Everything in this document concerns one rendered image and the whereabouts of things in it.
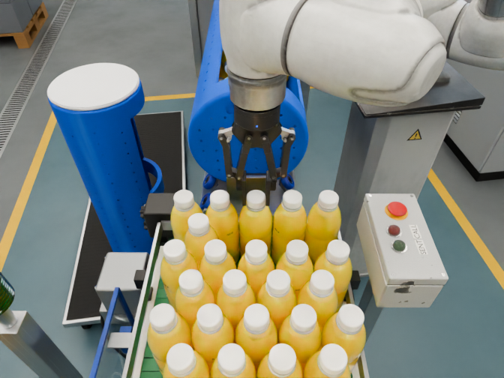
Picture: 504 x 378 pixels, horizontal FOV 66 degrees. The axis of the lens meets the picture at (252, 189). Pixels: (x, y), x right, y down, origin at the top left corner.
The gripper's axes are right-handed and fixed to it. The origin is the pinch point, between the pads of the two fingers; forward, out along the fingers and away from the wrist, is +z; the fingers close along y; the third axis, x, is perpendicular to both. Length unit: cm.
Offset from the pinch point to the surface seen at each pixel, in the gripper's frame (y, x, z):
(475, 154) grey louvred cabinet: -133, -126, 95
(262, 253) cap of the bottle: -1.1, 13.8, 2.1
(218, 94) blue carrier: 8.1, -19.1, -9.4
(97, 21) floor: 169, -366, 112
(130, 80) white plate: 40, -57, 9
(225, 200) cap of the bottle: 6.0, 1.1, 2.1
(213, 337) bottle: 6.6, 27.3, 5.4
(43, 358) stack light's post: 35.8, 27.7, 12.7
